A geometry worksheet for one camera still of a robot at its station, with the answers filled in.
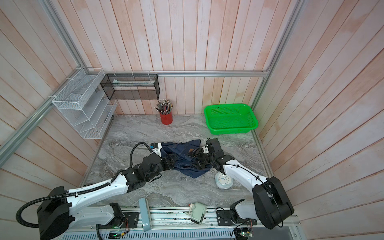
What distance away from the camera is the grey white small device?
71cm

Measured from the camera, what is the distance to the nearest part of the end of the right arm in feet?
2.09

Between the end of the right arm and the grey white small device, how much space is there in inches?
7.5
